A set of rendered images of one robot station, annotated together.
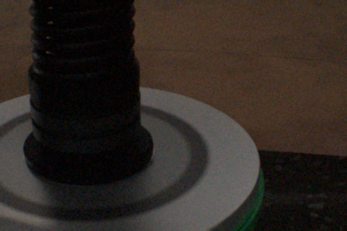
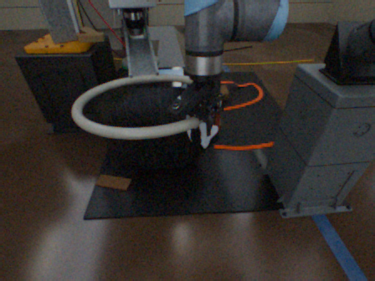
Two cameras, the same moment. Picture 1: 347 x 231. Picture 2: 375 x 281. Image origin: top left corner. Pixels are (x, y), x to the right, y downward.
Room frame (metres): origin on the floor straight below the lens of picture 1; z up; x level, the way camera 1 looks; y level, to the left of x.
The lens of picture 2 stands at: (0.17, 1.41, 1.28)
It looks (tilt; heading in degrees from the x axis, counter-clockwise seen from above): 39 degrees down; 263
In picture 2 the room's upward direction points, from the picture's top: straight up
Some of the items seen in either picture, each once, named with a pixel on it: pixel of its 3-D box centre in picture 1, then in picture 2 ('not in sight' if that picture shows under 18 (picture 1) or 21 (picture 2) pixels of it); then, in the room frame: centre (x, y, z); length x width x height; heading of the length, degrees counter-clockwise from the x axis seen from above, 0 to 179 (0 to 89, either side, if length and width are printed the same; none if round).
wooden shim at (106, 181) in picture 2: not in sight; (113, 181); (0.61, 0.26, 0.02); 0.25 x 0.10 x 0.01; 161
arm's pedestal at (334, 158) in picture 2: not in sight; (321, 141); (-0.77, 0.46, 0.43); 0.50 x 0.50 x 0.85; 89
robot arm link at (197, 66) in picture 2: not in sight; (202, 63); (0.07, 0.88, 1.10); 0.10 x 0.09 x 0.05; 127
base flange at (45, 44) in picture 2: not in sight; (65, 41); (1.00, -0.76, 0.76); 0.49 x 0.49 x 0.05; 86
